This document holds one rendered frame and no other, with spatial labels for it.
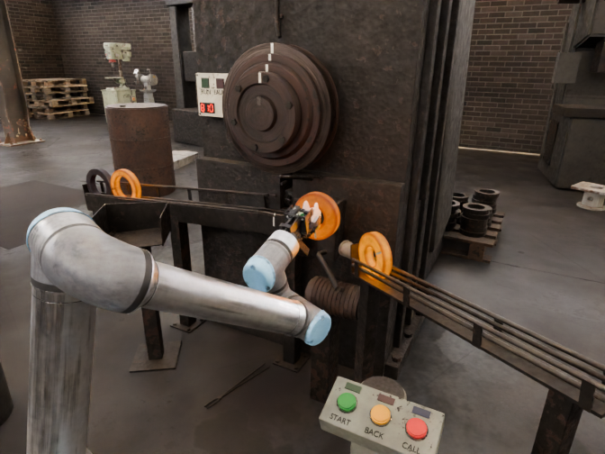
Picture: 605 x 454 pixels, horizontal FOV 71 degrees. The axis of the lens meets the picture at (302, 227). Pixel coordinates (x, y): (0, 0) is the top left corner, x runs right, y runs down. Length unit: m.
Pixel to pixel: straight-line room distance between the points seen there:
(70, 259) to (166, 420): 1.19
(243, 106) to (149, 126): 2.83
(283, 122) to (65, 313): 0.96
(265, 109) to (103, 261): 0.95
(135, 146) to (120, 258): 3.68
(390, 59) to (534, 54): 5.96
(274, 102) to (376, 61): 0.39
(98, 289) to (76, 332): 0.19
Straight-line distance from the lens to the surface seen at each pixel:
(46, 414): 1.02
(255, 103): 1.56
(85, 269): 0.75
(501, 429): 1.93
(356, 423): 0.97
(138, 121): 4.36
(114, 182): 2.36
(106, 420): 1.94
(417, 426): 0.96
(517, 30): 7.51
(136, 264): 0.75
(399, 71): 1.60
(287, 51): 1.59
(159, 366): 2.10
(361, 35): 1.64
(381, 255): 1.33
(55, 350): 0.93
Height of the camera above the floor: 1.28
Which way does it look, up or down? 21 degrees down
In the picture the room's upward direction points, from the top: 1 degrees clockwise
